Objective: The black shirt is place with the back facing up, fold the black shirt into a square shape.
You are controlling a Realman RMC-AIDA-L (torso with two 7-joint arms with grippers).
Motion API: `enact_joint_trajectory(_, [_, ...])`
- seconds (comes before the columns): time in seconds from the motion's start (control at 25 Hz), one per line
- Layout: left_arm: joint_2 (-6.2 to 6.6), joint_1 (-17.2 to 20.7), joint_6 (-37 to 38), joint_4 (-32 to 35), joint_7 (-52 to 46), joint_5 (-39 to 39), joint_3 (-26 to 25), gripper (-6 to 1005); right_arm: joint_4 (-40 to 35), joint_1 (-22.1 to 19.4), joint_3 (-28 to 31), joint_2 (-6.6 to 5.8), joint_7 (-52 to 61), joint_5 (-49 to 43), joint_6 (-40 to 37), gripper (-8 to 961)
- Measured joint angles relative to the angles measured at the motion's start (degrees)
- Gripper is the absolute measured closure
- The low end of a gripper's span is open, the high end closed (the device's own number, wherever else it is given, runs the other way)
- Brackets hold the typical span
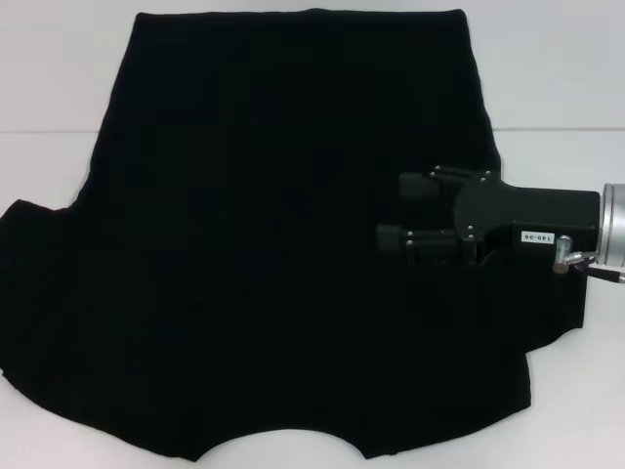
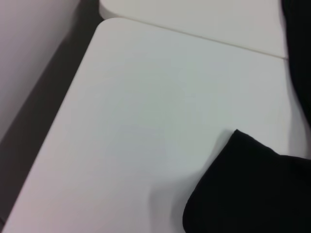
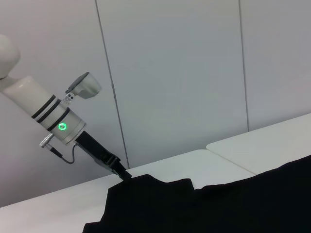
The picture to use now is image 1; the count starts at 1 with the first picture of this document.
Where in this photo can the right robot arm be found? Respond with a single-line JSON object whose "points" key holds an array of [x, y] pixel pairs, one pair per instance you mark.
{"points": [[612, 225]]}

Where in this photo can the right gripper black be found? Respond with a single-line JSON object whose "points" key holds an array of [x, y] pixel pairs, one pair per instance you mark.
{"points": [[527, 215]]}

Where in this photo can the black shirt with FREE print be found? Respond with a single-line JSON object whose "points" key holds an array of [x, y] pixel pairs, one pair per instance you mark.
{"points": [[244, 220]]}

